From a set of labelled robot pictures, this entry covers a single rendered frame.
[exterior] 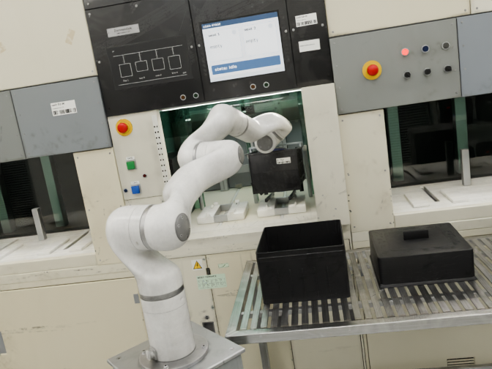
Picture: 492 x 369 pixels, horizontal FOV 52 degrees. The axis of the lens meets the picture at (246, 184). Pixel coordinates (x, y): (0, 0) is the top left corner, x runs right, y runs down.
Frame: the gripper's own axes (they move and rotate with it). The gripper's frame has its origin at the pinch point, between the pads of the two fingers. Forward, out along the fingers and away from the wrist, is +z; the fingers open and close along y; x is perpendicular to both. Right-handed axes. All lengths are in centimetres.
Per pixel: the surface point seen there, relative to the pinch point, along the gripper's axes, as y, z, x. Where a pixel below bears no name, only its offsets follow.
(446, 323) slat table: 51, -93, -47
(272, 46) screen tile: 7.9, -32.9, 35.0
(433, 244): 54, -63, -35
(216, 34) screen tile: -12, -34, 42
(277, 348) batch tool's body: -6, -34, -86
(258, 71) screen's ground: 1.3, -33.3, 27.0
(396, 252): 42, -68, -35
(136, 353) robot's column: -34, -103, -45
